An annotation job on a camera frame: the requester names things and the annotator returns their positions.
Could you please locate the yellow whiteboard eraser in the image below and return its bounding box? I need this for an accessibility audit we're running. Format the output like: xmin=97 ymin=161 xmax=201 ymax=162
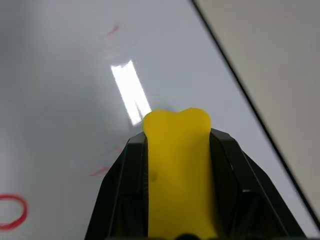
xmin=142 ymin=107 xmax=219 ymax=238

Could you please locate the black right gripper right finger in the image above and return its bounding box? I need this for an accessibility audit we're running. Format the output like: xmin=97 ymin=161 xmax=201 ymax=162
xmin=209 ymin=127 xmax=307 ymax=238

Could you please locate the white whiteboard with black frame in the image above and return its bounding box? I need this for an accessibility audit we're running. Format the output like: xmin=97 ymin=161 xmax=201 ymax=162
xmin=0 ymin=0 xmax=320 ymax=238

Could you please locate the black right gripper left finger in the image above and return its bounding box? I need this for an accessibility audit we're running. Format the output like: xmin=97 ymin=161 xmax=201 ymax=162
xmin=83 ymin=131 xmax=151 ymax=238

